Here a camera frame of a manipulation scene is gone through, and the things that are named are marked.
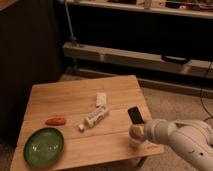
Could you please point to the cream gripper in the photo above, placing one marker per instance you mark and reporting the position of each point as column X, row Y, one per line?
column 136, row 131

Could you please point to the white rectangular eraser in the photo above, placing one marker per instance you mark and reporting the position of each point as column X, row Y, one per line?
column 101, row 99

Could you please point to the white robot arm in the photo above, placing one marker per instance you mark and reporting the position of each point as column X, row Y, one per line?
column 192, row 140

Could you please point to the white printed tube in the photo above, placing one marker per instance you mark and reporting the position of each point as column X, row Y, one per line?
column 93, row 118

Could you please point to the wooden table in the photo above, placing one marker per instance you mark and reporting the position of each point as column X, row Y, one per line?
column 73, row 100

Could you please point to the small white cap piece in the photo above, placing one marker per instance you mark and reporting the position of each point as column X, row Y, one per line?
column 81, row 127

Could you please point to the black device on shelf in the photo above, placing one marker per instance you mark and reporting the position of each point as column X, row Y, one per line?
column 176, row 60

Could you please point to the red orange oblong object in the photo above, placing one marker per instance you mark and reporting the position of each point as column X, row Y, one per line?
column 56, row 121

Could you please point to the green round plate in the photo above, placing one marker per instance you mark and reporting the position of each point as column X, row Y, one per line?
column 43, row 148

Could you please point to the wooden wall shelf unit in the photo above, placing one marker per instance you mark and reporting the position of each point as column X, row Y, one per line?
column 136, row 38

